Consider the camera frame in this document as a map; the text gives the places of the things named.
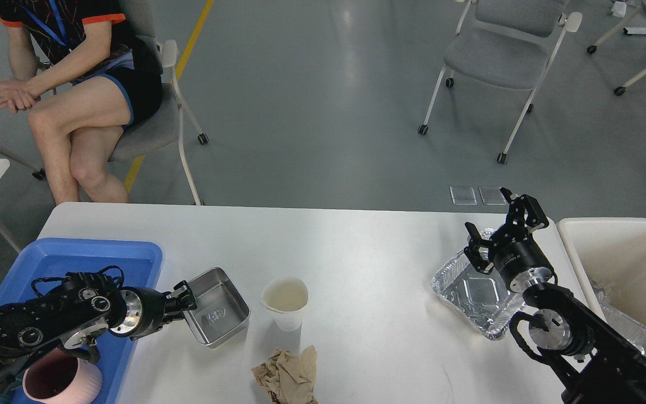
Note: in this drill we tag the crumpled brown paper napkin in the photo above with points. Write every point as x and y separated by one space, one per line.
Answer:
288 378

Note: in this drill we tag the white plastic bin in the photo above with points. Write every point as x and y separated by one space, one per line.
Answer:
609 252

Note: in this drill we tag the person in patterned shirt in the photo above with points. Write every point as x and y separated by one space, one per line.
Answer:
87 84

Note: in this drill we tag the pink ceramic mug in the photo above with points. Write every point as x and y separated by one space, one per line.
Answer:
62 378

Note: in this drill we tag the square stainless steel tray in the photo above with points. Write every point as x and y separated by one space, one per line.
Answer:
220 310

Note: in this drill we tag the grey chair right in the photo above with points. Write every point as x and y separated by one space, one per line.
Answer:
507 44

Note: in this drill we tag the aluminium foil tray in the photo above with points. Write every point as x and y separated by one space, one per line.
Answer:
480 299

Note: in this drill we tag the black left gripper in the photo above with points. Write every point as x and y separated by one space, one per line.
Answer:
145 309

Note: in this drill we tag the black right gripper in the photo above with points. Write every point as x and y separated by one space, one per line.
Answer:
522 263

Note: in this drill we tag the blue plastic tray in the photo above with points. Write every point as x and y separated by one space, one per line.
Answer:
53 257

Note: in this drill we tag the foil tray in bin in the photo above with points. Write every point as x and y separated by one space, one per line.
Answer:
630 328

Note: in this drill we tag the left floor outlet cover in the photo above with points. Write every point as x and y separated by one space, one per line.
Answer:
463 195

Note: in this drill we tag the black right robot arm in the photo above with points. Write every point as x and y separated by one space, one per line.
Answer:
595 363

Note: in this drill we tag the floor outlet cover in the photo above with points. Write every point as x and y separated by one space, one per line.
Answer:
491 195
463 195

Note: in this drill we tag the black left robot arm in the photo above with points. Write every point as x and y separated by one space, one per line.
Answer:
69 313

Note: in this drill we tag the right floor outlet cover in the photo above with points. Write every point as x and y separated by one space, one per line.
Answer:
491 195

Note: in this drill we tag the white paper cup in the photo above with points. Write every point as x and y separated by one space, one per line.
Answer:
286 300

